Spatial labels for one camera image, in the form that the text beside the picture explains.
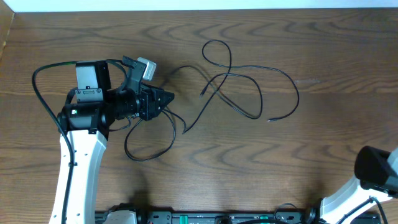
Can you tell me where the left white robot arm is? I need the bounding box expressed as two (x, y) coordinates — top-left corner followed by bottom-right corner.
(50, 57), (174, 223)

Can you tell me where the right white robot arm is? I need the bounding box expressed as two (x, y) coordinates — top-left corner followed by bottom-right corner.
(303, 146), (397, 223)

